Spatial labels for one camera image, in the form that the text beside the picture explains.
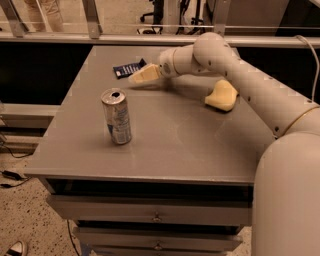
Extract grey drawer cabinet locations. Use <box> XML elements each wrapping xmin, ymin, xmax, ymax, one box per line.
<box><xmin>26</xmin><ymin>46</ymin><xmax>273</xmax><ymax>256</ymax></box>

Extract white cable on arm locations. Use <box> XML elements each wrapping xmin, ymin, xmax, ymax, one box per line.
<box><xmin>294</xmin><ymin>34</ymin><xmax>320</xmax><ymax>103</ymax></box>

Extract grey drawer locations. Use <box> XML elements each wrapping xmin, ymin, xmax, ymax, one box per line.
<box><xmin>73</xmin><ymin>227</ymin><xmax>242</xmax><ymax>252</ymax></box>
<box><xmin>47</xmin><ymin>195</ymin><xmax>252</xmax><ymax>226</ymax></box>

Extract black office chair base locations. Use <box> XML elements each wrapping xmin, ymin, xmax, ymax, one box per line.
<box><xmin>139</xmin><ymin>0</ymin><xmax>165</xmax><ymax>25</ymax></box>

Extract blue rxbar blueberry wrapper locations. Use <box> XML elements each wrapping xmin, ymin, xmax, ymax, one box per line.
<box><xmin>113</xmin><ymin>59</ymin><xmax>147</xmax><ymax>79</ymax></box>

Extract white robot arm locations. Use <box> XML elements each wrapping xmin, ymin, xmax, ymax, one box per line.
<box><xmin>129</xmin><ymin>33</ymin><xmax>320</xmax><ymax>256</ymax></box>

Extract metal railing frame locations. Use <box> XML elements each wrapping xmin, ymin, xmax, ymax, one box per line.
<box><xmin>0</xmin><ymin>0</ymin><xmax>320</xmax><ymax>49</ymax></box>

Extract black power adapter cable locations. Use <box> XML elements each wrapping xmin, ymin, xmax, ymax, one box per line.
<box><xmin>0</xmin><ymin>143</ymin><xmax>34</xmax><ymax>190</ymax></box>

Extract person legs beige trousers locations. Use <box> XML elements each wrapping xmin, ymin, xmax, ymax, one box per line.
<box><xmin>23</xmin><ymin>0</ymin><xmax>64</xmax><ymax>32</ymax></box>

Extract silver drink can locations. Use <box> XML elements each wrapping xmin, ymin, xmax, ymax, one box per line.
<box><xmin>101</xmin><ymin>88</ymin><xmax>132</xmax><ymax>145</ymax></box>

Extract top grey drawer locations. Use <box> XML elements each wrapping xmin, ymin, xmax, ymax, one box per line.
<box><xmin>47</xmin><ymin>195</ymin><xmax>252</xmax><ymax>226</ymax></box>

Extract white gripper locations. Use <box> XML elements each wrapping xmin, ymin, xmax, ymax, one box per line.
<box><xmin>128</xmin><ymin>48</ymin><xmax>177</xmax><ymax>84</ymax></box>

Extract white sneaker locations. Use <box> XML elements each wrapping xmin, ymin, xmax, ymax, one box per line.
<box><xmin>3</xmin><ymin>240</ymin><xmax>27</xmax><ymax>256</ymax></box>

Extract yellow sponge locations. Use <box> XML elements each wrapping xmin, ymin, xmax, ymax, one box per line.
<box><xmin>205</xmin><ymin>80</ymin><xmax>238</xmax><ymax>112</ymax></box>

